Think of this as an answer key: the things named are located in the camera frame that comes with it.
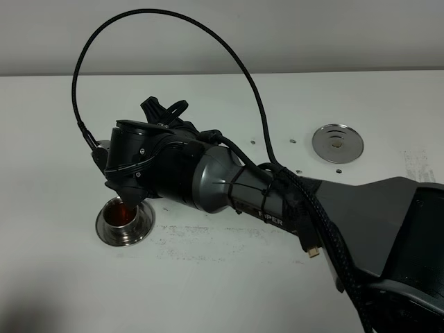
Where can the near stainless steel saucer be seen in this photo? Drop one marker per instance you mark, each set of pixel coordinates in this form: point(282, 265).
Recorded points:
point(133, 234)

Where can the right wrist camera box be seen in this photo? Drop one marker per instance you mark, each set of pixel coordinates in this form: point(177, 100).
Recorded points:
point(100, 154)

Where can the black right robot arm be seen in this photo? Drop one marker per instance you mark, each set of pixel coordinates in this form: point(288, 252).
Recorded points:
point(383, 240)

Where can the teapot steel saucer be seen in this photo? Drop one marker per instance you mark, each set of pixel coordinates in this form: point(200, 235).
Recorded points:
point(337, 143)

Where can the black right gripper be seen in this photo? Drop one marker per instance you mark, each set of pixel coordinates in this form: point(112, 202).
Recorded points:
point(156, 159)

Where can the near stainless steel teacup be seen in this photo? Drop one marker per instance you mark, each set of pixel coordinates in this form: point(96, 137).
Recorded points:
point(117, 215)

